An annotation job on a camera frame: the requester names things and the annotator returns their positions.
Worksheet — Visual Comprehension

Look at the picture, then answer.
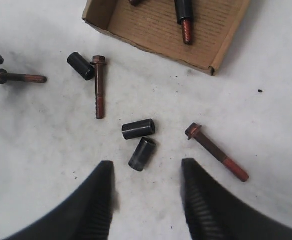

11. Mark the black metal sleeve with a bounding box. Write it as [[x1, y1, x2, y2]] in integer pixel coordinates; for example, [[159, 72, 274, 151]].
[[174, 0, 192, 26], [121, 118, 157, 138], [128, 136, 158, 173], [66, 51, 96, 82]]

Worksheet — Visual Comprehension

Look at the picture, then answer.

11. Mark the brown cardboard box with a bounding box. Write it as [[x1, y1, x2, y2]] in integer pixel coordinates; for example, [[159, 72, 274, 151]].
[[82, 0, 252, 76]]

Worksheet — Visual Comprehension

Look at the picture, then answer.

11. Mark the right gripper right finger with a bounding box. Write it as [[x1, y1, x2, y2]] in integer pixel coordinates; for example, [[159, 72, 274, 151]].
[[180, 158, 292, 240]]

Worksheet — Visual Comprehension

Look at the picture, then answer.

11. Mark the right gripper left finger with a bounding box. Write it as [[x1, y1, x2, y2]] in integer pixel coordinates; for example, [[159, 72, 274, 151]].
[[2, 160, 119, 240]]

